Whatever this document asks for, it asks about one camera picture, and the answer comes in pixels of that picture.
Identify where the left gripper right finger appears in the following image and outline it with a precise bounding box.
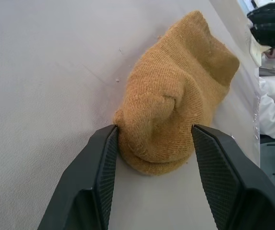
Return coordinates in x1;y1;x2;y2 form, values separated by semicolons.
191;123;275;230

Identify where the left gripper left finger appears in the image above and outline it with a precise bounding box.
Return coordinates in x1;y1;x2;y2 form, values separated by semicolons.
36;124;119;230

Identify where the yellow-brown cloth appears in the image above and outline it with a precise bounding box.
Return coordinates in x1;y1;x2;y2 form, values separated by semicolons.
113;10;241;177

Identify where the person in white coat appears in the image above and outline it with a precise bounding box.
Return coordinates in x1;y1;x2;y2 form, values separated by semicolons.
246;1;275;140

